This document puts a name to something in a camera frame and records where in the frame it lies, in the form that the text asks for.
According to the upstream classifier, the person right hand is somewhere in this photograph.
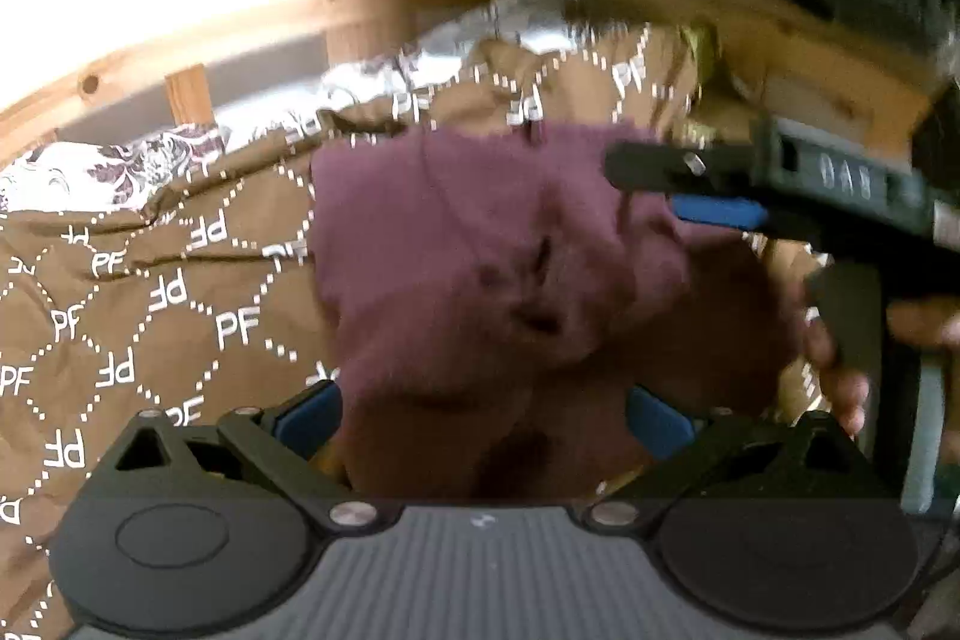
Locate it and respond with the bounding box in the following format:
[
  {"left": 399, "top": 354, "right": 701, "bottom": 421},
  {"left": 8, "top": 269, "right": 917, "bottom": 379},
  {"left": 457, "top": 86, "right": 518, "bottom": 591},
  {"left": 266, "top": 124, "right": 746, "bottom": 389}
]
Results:
[{"left": 779, "top": 278, "right": 960, "bottom": 439}]

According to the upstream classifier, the maroon long-sleeve shirt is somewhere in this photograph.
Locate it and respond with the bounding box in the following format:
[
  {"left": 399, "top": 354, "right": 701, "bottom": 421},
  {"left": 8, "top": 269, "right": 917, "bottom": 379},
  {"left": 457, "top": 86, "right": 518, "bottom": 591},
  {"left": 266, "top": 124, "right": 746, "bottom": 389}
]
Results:
[{"left": 311, "top": 125, "right": 797, "bottom": 502}]

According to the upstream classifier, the white floral bed sheet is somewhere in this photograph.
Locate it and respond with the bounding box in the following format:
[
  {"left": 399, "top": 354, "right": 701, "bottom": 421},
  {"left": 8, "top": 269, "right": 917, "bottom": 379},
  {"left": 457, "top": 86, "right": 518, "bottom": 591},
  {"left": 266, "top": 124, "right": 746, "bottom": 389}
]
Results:
[{"left": 2, "top": 0, "right": 604, "bottom": 213}]

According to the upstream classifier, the wooden bed frame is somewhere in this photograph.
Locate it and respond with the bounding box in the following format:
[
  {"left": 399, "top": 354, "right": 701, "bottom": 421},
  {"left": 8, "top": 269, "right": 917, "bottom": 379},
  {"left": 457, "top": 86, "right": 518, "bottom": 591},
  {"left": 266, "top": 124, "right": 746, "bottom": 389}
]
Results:
[{"left": 2, "top": 0, "right": 947, "bottom": 161}]

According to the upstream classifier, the brown PF patterned blanket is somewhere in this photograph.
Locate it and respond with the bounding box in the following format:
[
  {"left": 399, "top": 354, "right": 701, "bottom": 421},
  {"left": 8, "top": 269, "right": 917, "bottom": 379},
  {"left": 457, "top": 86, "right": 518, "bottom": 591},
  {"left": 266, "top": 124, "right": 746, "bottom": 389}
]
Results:
[{"left": 2, "top": 26, "right": 745, "bottom": 638}]

